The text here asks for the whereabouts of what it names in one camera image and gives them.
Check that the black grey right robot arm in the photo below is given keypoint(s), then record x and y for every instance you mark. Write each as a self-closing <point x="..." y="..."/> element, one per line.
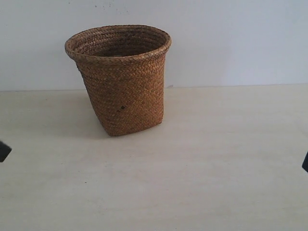
<point x="305" y="163"/>

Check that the brown woven wicker basket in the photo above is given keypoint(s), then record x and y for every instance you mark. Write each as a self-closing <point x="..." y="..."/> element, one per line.
<point x="123" y="67"/>

